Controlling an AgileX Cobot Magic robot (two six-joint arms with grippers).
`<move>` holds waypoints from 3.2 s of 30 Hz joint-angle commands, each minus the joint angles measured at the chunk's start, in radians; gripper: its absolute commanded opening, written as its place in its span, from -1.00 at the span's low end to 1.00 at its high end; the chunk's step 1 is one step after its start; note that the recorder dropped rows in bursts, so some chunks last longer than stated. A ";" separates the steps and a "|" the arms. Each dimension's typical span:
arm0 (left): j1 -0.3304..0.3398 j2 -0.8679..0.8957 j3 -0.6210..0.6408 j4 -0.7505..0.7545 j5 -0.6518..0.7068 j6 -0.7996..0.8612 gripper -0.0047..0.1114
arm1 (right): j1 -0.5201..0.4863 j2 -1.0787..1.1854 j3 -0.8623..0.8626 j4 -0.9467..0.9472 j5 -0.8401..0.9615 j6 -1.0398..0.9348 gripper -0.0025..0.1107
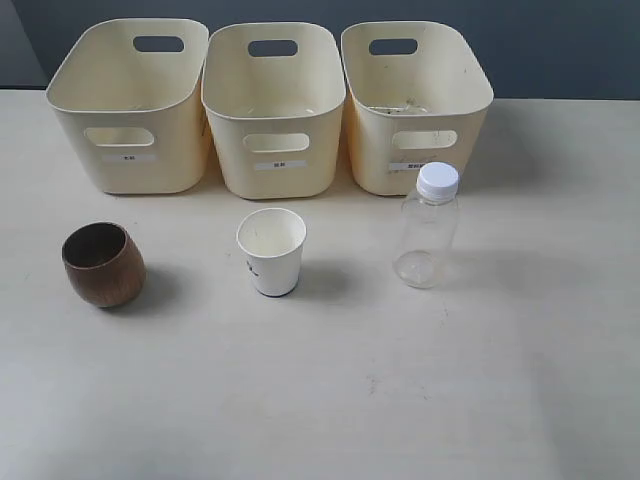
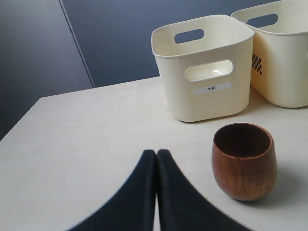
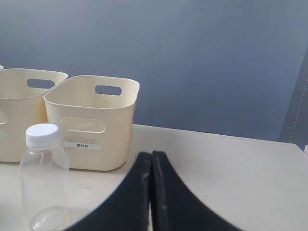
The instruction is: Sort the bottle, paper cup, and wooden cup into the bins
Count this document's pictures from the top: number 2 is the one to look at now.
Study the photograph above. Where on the brown wooden cup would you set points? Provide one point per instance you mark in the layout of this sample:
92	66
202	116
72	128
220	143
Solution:
244	162

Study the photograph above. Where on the cream storage bin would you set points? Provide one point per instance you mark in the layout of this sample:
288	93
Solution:
205	66
280	50

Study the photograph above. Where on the cream left storage bin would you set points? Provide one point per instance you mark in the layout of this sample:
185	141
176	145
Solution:
205	66

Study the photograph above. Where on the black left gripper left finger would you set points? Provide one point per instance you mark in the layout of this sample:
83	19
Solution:
132	207

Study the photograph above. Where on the cream middle storage bin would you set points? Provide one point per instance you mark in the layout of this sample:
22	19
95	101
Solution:
280	50

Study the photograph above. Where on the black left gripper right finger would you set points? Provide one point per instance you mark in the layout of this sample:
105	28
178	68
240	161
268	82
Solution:
181	207

